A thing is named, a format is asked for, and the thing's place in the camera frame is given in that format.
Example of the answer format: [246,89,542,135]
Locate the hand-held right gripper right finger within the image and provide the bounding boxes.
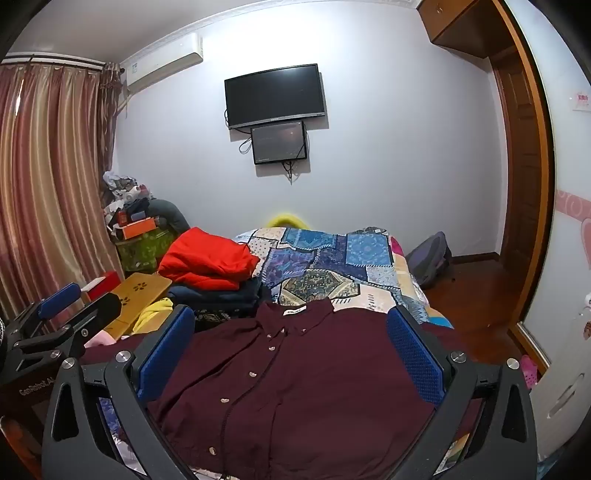
[387,305,539,480]

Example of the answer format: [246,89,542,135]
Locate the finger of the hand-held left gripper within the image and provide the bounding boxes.
[6,282,83,343]
[14,292,123,371]

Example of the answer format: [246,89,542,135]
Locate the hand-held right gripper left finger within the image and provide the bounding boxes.
[41,305,197,480]

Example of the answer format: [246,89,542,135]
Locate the maroon button-up shirt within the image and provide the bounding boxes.
[81,298,483,470]

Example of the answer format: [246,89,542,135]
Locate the dark folded clothes stack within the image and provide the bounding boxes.
[168,276,273,330]

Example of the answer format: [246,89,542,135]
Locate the red and white box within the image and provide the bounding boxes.
[85,271,123,301]

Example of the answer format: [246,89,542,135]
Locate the small wooden folding table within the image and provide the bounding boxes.
[102,272,172,343]

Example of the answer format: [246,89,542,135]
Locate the yellow cloth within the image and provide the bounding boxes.
[133,298,175,335]

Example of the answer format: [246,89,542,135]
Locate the green patterned box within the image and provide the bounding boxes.
[115,228,178,273]

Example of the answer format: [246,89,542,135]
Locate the orange box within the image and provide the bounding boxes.
[121,220,158,241]

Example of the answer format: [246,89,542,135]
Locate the grey purple backpack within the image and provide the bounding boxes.
[405,232,455,291]

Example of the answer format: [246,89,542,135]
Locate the red garment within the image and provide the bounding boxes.
[158,227,262,291]

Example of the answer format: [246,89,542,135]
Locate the striped pink curtain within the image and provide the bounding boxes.
[0,62,123,324]

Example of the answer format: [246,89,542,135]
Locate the pink slippers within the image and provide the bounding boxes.
[519,355,540,393]

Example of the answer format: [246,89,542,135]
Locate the pile of clutter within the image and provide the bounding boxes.
[102,171,160,232]

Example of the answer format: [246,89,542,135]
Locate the grey pillow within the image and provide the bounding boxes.
[148,198,191,234]

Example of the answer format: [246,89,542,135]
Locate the patchwork printed blanket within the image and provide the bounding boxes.
[99,225,472,480]

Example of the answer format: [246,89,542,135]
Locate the white appliance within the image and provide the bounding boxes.
[529,293,591,462]

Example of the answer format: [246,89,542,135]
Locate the yellow plastic item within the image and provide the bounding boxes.
[265,212,308,230]

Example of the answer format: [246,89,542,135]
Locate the brown patterned curtain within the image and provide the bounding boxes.
[99,62,125,185]

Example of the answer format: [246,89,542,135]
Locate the wooden door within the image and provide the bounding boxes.
[492,55,542,278]

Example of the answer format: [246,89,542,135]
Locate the small black monitor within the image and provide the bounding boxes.
[250,121,309,165]

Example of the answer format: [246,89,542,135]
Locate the white air conditioner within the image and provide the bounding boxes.
[121,32,205,95]

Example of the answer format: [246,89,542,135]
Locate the wooden upper cabinet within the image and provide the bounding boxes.
[416,0,515,60]

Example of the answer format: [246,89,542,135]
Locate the pink heart wall sticker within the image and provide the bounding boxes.
[556,188,591,241]

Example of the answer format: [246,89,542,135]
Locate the white curtain rail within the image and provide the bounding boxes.
[0,52,106,71]

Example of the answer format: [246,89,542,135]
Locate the wooden door frame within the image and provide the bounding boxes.
[490,0,556,376]

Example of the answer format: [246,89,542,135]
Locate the black wall television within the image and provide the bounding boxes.
[224,64,328,131]

